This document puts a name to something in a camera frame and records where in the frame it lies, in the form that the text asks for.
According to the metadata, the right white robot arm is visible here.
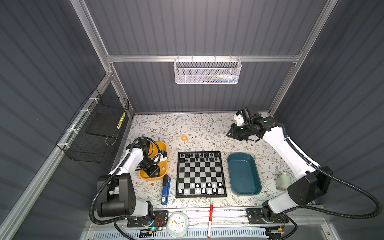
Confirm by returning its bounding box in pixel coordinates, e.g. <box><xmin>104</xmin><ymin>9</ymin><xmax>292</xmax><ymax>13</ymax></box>
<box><xmin>227</xmin><ymin>107</ymin><xmax>382</xmax><ymax>223</ymax></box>

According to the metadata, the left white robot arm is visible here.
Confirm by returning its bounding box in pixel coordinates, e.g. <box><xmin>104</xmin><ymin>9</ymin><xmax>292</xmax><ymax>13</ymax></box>
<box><xmin>89</xmin><ymin>136</ymin><xmax>167</xmax><ymax>240</ymax></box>

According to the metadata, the yellow plastic tray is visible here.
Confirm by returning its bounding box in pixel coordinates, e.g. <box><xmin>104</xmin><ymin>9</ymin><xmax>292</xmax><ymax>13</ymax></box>
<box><xmin>139</xmin><ymin>142</ymin><xmax>168</xmax><ymax>181</ymax></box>

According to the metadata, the blue stapler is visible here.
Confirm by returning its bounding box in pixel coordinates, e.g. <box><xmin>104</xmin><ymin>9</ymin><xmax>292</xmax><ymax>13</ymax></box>
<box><xmin>161</xmin><ymin>175</ymin><xmax>171</xmax><ymax>205</ymax></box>

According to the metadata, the black white chessboard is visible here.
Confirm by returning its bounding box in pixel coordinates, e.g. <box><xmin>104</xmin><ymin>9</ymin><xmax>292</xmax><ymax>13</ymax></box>
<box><xmin>176</xmin><ymin>151</ymin><xmax>227</xmax><ymax>199</ymax></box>

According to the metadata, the teal plastic tray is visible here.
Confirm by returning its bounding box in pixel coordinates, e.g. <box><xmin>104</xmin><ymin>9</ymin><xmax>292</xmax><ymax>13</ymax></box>
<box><xmin>228</xmin><ymin>153</ymin><xmax>262</xmax><ymax>196</ymax></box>

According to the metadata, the small white clock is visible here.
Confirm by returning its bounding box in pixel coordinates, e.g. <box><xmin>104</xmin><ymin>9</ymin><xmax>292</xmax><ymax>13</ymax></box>
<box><xmin>166</xmin><ymin>212</ymin><xmax>190</xmax><ymax>238</ymax></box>

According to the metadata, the pale green cup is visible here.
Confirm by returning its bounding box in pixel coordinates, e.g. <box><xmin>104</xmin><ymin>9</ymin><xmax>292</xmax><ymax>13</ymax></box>
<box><xmin>276</xmin><ymin>172</ymin><xmax>292</xmax><ymax>191</ymax></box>

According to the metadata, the red white marker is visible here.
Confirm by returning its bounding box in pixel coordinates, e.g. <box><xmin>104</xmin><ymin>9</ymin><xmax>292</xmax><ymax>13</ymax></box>
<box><xmin>207</xmin><ymin>205</ymin><xmax>214</xmax><ymax>239</ymax></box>

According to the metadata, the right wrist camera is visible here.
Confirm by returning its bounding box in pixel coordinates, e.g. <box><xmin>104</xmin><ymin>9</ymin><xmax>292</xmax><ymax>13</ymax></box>
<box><xmin>234</xmin><ymin>105</ymin><xmax>260</xmax><ymax>127</ymax></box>

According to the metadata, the black wire basket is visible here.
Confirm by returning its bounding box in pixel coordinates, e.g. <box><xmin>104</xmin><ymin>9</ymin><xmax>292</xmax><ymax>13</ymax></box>
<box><xmin>57</xmin><ymin>91</ymin><xmax>130</xmax><ymax>164</ymax></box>

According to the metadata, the white wire basket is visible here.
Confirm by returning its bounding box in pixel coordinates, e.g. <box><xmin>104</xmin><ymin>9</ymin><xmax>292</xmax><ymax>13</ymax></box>
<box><xmin>173</xmin><ymin>58</ymin><xmax>242</xmax><ymax>85</ymax></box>

